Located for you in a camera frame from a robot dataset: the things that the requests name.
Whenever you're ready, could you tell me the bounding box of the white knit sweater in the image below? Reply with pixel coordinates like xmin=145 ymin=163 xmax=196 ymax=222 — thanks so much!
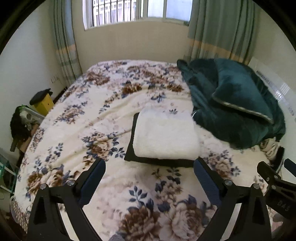
xmin=133 ymin=108 xmax=200 ymax=161

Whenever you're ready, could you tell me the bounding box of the beige crumpled garment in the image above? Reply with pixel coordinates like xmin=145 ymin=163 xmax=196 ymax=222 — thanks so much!
xmin=259 ymin=138 xmax=280 ymax=161

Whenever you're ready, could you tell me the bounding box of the green storage rack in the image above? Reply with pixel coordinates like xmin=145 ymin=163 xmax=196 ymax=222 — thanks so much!
xmin=1 ymin=154 xmax=19 ymax=194

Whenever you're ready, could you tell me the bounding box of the black bag on shelf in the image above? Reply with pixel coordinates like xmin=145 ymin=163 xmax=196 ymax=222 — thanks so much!
xmin=10 ymin=106 xmax=31 ymax=152

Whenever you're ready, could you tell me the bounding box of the white bed headboard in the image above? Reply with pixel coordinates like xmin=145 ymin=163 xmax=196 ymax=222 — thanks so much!
xmin=247 ymin=56 xmax=296 ymax=121

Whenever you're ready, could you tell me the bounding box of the dark teal velvet duvet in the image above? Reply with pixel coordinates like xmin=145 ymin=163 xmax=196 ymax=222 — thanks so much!
xmin=177 ymin=59 xmax=286 ymax=149

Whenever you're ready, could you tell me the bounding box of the folded black garment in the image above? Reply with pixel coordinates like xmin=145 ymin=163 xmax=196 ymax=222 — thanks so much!
xmin=124 ymin=113 xmax=194 ymax=168

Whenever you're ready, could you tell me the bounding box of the floral bed blanket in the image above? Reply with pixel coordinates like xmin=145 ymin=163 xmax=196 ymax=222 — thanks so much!
xmin=14 ymin=60 xmax=271 ymax=240

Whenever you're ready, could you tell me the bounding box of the yellow box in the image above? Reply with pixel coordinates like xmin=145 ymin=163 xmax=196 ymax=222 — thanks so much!
xmin=33 ymin=94 xmax=54 ymax=116

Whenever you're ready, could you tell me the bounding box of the dark teal velvet pillow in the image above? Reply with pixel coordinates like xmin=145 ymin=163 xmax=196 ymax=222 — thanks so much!
xmin=212 ymin=58 xmax=274 ymax=124

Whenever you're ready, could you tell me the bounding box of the black hat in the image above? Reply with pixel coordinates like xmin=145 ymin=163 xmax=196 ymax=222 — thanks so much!
xmin=29 ymin=88 xmax=53 ymax=105

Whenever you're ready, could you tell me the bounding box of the left green curtain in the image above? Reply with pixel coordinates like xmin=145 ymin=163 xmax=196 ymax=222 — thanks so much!
xmin=52 ymin=0 xmax=82 ymax=87

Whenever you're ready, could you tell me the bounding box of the green curtain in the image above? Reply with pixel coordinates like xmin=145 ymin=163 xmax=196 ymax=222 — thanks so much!
xmin=52 ymin=0 xmax=82 ymax=87
xmin=184 ymin=0 xmax=260 ymax=64

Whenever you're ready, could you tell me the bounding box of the right green curtain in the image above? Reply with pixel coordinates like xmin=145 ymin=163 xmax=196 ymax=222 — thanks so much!
xmin=184 ymin=0 xmax=260 ymax=64

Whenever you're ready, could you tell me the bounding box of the barred window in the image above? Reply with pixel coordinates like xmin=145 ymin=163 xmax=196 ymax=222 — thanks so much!
xmin=82 ymin=0 xmax=193 ymax=30

